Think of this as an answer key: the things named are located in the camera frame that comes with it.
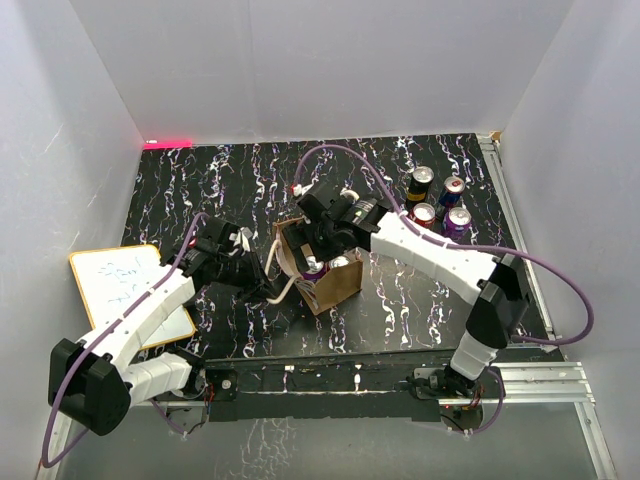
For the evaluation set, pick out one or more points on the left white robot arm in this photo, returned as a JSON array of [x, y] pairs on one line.
[[94, 381]]

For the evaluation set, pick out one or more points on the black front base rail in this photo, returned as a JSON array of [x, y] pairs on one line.
[[411, 384]]

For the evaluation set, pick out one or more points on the small whiteboard wooden frame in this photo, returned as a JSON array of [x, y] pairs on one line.
[[110, 280]]

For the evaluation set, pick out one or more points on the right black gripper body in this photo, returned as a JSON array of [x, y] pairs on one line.
[[319, 237]]

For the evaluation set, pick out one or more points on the blue red bull can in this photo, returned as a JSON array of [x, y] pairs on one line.
[[451, 192]]

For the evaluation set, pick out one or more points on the purple fanta can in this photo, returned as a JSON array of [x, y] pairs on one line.
[[316, 269], [456, 223]]

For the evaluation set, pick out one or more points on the red coke can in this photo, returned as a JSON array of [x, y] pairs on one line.
[[423, 214]]

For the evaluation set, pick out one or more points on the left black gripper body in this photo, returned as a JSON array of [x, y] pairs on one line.
[[241, 272]]

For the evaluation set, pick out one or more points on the black yellow tall can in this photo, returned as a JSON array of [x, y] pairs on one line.
[[420, 182]]

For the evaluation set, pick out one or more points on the red can in bag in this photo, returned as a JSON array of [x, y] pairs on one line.
[[339, 261]]

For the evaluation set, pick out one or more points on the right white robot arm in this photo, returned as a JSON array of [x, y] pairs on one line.
[[496, 288]]

